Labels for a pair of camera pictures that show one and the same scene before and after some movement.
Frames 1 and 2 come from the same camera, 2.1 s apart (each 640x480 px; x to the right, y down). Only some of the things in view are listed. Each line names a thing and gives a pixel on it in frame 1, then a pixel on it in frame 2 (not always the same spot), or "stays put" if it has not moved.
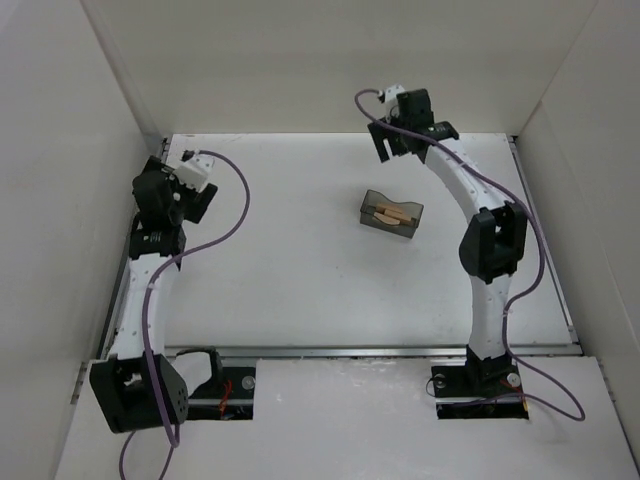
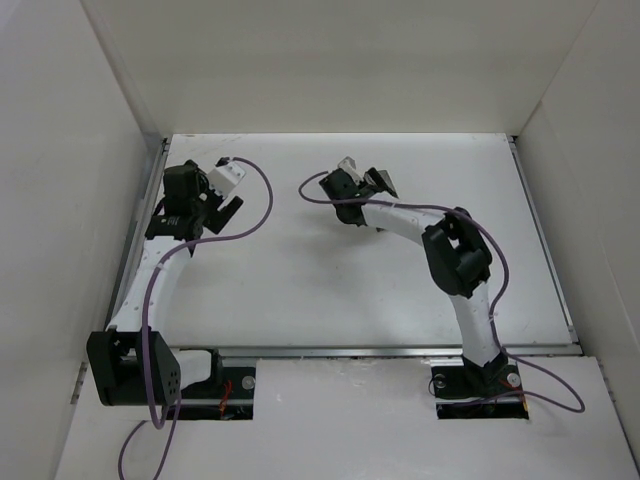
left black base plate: (229, 394) stays put
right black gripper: (386, 138) to (367, 182)
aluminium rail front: (375, 350) stays put
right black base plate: (479, 391) stays put
